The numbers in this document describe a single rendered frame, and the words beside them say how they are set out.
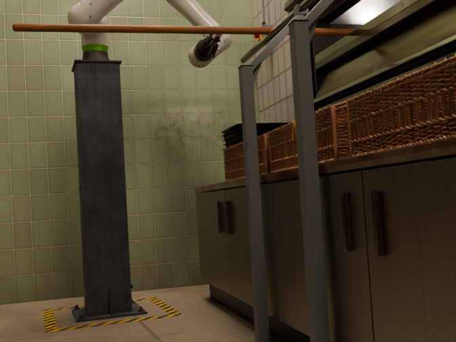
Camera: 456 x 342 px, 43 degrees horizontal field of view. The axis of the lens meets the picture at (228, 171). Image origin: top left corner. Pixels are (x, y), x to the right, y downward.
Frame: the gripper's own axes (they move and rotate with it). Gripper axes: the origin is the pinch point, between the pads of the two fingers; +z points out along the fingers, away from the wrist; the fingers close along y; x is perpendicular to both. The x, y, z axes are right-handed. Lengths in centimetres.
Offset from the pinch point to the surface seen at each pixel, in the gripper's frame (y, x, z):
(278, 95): 10, -56, -81
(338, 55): 8, -56, -3
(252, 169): 59, 3, 44
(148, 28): 0.3, 29.9, 7.3
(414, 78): 47, -6, 127
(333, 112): 48, -6, 90
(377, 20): 3, -56, 32
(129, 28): 0.2, 37.0, 7.3
